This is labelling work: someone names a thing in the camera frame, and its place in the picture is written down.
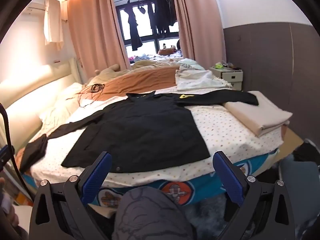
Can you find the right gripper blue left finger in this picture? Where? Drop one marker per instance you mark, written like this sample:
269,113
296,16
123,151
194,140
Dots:
60,210

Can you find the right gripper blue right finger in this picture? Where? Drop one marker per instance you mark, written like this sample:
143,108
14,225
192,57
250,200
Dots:
266,206

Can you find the large black jacket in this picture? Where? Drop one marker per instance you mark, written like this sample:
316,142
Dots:
145,132

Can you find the dark hanging clothes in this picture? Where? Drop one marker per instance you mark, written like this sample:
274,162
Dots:
148,21

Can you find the folded black garment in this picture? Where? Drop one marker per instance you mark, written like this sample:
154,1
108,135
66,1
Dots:
33,152

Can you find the polka dot white bed sheet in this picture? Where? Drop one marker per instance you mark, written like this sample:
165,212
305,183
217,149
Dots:
220,130

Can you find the grey patterned trouser knee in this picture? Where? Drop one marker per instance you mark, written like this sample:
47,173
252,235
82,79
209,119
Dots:
148,213

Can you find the folded beige cloth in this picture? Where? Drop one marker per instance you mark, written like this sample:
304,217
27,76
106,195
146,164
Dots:
260,119

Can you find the white padded headboard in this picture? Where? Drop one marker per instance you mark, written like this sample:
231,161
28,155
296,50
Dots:
26,96

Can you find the white bedside drawer box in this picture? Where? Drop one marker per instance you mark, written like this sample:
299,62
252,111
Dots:
234,77

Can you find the orange brown blanket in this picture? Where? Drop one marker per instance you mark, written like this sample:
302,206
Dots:
137,82

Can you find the beige plush toy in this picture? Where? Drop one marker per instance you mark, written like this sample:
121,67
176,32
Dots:
102,76

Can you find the white crumpled cloth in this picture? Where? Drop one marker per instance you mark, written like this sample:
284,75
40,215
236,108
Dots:
198,79

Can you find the cream crumpled duvet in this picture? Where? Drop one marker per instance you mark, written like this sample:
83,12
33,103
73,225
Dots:
167,63

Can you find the white hanging shirt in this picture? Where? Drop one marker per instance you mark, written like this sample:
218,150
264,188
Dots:
53,31

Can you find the left pink curtain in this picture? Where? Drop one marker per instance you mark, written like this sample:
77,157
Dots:
96,35

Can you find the pink curtain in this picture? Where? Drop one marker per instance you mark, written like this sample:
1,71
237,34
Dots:
200,31
96,35

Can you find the right pink curtain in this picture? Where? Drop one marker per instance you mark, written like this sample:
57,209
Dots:
200,31

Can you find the black wire hanger bundle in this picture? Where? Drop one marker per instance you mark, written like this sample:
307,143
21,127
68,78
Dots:
93,88

